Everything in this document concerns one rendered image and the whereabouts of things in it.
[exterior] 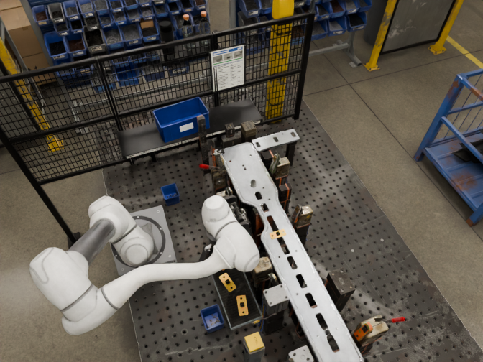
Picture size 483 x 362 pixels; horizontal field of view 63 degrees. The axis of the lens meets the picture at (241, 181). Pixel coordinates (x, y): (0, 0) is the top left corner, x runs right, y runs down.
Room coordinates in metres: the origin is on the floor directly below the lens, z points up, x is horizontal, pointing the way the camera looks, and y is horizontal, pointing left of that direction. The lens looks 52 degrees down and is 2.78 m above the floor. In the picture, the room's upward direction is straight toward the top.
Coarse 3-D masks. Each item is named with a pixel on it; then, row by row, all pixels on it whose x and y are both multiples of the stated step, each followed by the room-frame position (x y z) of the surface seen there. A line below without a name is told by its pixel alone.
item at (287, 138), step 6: (282, 132) 1.76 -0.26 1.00; (288, 132) 1.76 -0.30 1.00; (294, 132) 1.76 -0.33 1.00; (258, 138) 1.71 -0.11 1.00; (264, 138) 1.71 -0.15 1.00; (270, 138) 1.71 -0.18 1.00; (282, 138) 1.71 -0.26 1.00; (288, 138) 1.71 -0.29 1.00; (294, 138) 1.71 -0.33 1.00; (264, 144) 1.66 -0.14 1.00; (270, 144) 1.66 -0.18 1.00; (276, 144) 1.66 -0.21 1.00; (282, 144) 1.66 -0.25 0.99; (258, 150) 1.61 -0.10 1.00; (264, 150) 1.62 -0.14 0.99
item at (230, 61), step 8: (224, 48) 2.00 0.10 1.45; (232, 48) 2.02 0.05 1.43; (240, 48) 2.03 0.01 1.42; (216, 56) 1.98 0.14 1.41; (224, 56) 2.00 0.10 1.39; (232, 56) 2.02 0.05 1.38; (240, 56) 2.03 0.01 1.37; (216, 64) 1.98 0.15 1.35; (224, 64) 2.00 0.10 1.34; (232, 64) 2.02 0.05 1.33; (240, 64) 2.03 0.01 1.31; (224, 72) 2.00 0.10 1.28; (232, 72) 2.02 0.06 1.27; (240, 72) 2.03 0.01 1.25; (224, 80) 2.00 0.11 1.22; (232, 80) 2.01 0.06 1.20; (240, 80) 2.03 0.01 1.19; (216, 88) 1.98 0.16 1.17; (224, 88) 2.00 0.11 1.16
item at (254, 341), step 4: (248, 336) 0.47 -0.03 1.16; (252, 336) 0.47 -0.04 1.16; (256, 336) 0.47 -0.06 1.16; (248, 340) 0.45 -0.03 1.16; (252, 340) 0.45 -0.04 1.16; (256, 340) 0.45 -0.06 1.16; (260, 340) 0.45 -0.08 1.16; (248, 344) 0.44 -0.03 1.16; (252, 344) 0.44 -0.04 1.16; (256, 344) 0.44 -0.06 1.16; (260, 344) 0.44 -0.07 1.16; (252, 348) 0.42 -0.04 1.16; (256, 348) 0.42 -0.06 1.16
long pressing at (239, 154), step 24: (240, 144) 1.66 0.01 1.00; (240, 168) 1.47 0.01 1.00; (264, 168) 1.47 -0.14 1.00; (240, 192) 1.29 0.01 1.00; (264, 192) 1.29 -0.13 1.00; (264, 216) 1.13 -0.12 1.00; (264, 240) 0.99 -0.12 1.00; (288, 240) 0.99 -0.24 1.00; (288, 264) 0.86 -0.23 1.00; (312, 264) 0.86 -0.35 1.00; (288, 288) 0.73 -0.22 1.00; (312, 288) 0.73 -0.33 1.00; (312, 312) 0.62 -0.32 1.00; (336, 312) 0.62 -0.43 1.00; (312, 336) 0.51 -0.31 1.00; (336, 336) 0.51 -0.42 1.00; (336, 360) 0.42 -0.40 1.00; (360, 360) 0.42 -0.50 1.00
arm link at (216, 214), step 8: (208, 200) 0.80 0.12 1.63; (216, 200) 0.80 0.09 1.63; (224, 200) 0.80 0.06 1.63; (208, 208) 0.77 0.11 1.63; (216, 208) 0.76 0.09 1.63; (224, 208) 0.77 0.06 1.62; (208, 216) 0.75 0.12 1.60; (216, 216) 0.75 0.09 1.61; (224, 216) 0.75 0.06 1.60; (232, 216) 0.77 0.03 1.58; (208, 224) 0.74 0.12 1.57; (216, 224) 0.73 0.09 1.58; (224, 224) 0.73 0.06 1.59; (208, 232) 0.76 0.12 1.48; (216, 232) 0.71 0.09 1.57
